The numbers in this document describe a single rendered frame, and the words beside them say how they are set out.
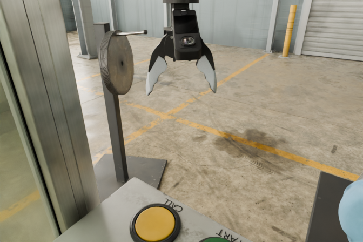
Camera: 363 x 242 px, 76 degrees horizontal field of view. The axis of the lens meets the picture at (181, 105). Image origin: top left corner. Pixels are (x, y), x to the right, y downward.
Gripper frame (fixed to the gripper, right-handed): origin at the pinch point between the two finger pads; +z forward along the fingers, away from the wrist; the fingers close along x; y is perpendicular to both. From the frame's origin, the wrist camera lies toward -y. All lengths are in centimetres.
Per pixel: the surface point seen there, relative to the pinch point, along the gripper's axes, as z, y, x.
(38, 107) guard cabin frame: -11.4, -29.0, 14.1
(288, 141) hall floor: 91, 112, -101
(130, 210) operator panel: 1.2, -28.6, 7.9
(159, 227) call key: 0.8, -31.2, 4.8
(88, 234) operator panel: 1.2, -31.1, 11.7
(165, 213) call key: 0.9, -29.6, 4.2
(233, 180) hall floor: 91, 70, -41
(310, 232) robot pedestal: 16.3, -22.2, -20.0
